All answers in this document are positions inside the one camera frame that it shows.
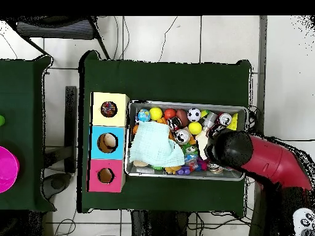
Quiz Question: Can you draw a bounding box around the cream waffle cloth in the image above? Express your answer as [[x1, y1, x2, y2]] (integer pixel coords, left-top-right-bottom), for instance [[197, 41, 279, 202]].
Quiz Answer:
[[194, 130, 210, 161]]

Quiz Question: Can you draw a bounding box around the colourful spotted cloth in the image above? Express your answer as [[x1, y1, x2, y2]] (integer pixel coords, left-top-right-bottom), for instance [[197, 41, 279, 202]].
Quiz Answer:
[[100, 101, 118, 118]]

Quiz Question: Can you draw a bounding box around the wooden box with three holes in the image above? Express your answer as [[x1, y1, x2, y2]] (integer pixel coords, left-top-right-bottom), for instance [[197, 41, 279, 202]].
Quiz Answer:
[[87, 92, 130, 194]]

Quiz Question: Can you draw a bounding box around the mint green waffle cloth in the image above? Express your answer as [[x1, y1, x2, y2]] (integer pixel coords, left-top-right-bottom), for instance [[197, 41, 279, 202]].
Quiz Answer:
[[128, 120, 186, 168]]

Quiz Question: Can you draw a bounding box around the yellow ball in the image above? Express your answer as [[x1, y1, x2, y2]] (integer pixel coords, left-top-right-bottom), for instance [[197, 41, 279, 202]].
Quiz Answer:
[[149, 107, 164, 122], [188, 121, 203, 135]]

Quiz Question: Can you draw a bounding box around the crushed black drink can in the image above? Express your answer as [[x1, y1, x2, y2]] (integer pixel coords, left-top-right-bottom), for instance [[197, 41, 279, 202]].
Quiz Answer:
[[167, 116, 183, 132]]

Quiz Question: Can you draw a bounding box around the globe print ball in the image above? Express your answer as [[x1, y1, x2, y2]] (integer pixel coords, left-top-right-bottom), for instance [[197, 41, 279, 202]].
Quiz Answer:
[[137, 109, 152, 123]]

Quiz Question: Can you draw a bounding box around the orange ball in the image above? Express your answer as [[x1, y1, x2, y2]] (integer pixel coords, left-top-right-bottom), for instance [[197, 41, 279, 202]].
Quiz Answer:
[[164, 108, 177, 120]]

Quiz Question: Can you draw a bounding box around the brown football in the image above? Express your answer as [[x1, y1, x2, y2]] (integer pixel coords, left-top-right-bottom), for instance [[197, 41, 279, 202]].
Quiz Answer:
[[175, 108, 189, 129]]

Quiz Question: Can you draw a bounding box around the small soccer ball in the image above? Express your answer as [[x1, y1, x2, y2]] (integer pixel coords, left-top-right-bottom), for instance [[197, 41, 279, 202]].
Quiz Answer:
[[186, 108, 202, 122]]

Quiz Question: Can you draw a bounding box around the silver top drink can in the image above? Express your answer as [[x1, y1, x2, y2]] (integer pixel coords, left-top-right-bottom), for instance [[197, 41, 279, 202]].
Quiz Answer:
[[217, 112, 233, 127]]

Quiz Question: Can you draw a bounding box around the black upright panel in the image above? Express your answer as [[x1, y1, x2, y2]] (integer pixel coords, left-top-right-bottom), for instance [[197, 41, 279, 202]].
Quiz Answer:
[[64, 85, 78, 174]]

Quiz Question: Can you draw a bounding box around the dark grey oval base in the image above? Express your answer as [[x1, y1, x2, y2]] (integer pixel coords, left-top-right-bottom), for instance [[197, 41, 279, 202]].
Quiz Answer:
[[41, 172, 73, 200]]

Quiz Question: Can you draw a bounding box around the dark green side tablecloth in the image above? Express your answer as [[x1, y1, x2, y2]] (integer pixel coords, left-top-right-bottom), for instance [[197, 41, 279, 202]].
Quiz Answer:
[[0, 55, 57, 213]]

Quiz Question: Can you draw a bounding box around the black mesh chair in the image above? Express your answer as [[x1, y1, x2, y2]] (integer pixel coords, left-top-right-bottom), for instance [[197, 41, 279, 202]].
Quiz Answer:
[[4, 15, 111, 60]]

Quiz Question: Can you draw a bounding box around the pink round disc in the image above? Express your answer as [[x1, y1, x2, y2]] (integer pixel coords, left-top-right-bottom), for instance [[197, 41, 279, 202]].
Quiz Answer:
[[0, 146, 20, 194]]

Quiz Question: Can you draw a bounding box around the shallow wire mesh bin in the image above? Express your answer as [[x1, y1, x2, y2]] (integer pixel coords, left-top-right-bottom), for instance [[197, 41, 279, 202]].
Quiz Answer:
[[124, 100, 249, 182]]

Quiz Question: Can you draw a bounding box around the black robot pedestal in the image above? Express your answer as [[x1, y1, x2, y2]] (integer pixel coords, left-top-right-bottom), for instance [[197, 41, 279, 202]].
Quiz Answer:
[[130, 210, 191, 236]]

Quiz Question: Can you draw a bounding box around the black power cable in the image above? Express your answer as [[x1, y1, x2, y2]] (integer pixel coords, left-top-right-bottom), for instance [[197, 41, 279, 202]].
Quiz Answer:
[[279, 138, 315, 143]]

